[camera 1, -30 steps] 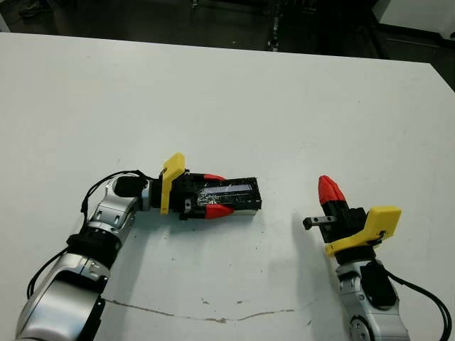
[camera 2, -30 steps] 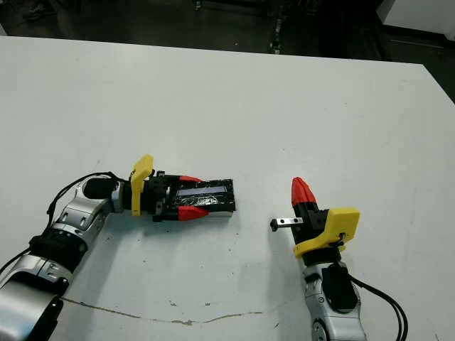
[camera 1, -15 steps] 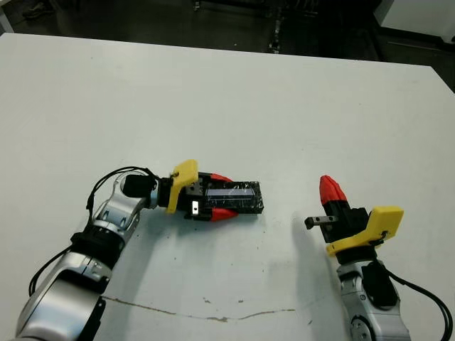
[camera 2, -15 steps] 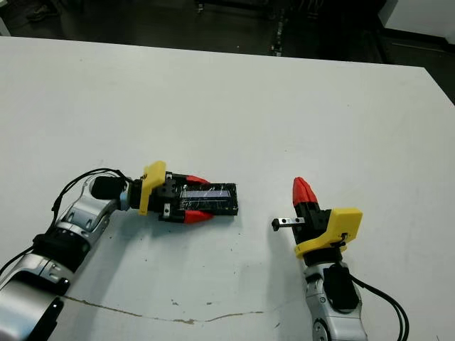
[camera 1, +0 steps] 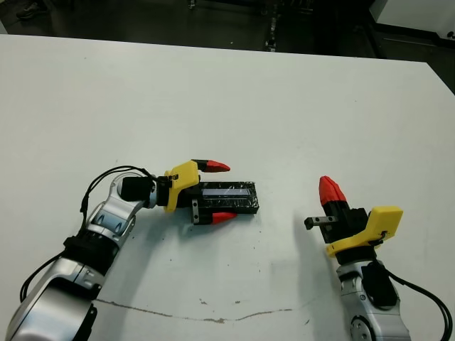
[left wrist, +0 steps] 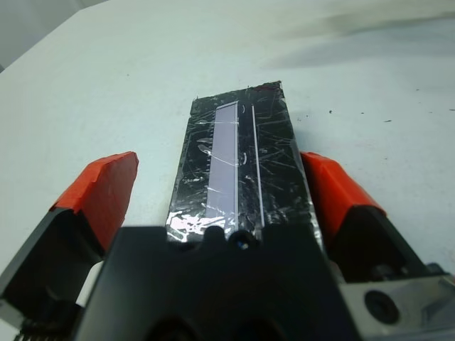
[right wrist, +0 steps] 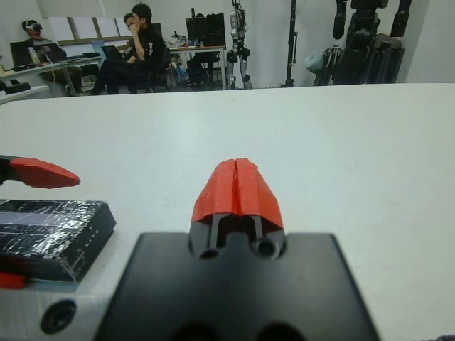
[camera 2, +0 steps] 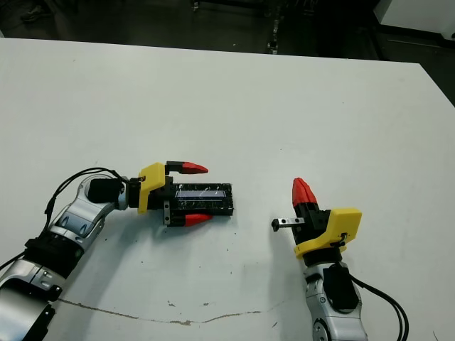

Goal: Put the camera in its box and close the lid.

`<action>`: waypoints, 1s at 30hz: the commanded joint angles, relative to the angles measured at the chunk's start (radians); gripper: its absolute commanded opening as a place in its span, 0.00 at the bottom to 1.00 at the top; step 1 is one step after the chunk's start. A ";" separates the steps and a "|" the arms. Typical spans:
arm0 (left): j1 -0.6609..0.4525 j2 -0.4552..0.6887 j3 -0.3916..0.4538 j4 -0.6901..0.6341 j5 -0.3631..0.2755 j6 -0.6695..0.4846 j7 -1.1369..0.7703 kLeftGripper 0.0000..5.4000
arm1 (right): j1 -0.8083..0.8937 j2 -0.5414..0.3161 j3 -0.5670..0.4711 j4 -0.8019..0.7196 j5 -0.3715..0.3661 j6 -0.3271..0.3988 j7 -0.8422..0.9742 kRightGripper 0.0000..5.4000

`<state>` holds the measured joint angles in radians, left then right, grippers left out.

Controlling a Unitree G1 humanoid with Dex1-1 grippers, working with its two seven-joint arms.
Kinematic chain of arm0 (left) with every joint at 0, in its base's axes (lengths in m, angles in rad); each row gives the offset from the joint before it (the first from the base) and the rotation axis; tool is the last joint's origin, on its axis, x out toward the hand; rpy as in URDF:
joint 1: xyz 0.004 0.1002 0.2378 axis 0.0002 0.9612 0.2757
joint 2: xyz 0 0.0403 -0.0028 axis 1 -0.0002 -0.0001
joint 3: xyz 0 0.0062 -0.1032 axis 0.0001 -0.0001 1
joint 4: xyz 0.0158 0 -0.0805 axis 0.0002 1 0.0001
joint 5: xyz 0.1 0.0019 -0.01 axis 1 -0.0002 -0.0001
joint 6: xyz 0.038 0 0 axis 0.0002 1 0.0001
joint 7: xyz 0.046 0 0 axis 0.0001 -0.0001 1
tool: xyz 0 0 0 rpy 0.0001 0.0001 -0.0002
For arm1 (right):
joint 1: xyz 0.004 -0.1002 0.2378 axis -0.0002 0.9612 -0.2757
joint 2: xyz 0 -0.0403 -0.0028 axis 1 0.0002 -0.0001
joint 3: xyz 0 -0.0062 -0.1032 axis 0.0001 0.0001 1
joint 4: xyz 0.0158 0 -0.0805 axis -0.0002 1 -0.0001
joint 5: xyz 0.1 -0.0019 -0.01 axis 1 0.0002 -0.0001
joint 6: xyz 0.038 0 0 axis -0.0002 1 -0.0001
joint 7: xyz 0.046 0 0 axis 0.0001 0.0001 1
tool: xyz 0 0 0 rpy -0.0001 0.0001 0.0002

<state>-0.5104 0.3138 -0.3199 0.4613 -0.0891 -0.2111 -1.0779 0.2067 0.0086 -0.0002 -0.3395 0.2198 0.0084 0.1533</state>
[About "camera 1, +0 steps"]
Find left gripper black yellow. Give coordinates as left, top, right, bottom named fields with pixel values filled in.
left=156, top=158, right=238, bottom=227

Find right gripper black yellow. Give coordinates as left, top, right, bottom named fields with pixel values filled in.
left=304, top=175, right=404, bottom=266

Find black camera box lid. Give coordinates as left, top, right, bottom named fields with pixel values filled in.
left=188, top=180, right=262, bottom=217

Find dark shoe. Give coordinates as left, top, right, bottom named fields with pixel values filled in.
left=16, top=1, right=41, bottom=19

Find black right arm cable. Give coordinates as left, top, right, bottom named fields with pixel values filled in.
left=385, top=269, right=455, bottom=341

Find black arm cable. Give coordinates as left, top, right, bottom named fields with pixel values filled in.
left=19, top=164, right=157, bottom=305
left=385, top=269, right=455, bottom=341

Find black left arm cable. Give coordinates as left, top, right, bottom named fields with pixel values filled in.
left=19, top=164, right=157, bottom=305

